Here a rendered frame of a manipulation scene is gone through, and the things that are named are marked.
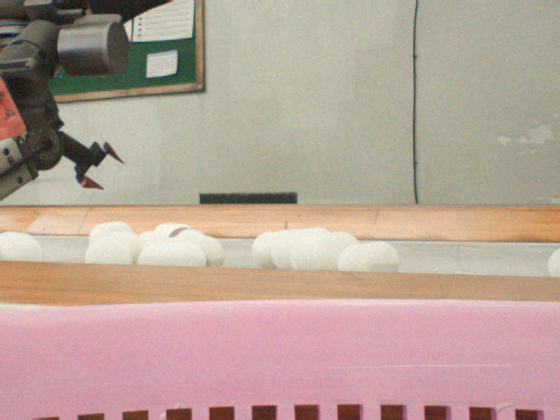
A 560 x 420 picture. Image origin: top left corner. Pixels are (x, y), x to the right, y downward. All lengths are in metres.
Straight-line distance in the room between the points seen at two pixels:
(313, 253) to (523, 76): 2.13
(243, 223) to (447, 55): 1.95
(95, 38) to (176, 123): 1.98
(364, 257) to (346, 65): 2.16
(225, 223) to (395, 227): 0.13
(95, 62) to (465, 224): 0.40
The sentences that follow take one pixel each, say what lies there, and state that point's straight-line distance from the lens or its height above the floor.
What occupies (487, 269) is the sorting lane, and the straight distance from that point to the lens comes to 0.31.
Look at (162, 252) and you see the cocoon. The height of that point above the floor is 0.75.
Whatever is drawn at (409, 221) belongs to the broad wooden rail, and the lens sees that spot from 0.45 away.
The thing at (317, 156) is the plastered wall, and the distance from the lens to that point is 2.37.
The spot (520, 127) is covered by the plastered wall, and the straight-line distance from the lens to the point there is 2.33.
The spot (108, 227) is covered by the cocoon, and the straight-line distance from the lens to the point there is 0.37.
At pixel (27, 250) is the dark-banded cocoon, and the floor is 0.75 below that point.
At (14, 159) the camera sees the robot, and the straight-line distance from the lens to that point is 1.15.
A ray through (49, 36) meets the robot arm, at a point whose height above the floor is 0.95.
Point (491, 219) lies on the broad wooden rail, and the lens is 0.45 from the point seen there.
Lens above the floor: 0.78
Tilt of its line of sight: 4 degrees down
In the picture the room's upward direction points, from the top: 1 degrees counter-clockwise
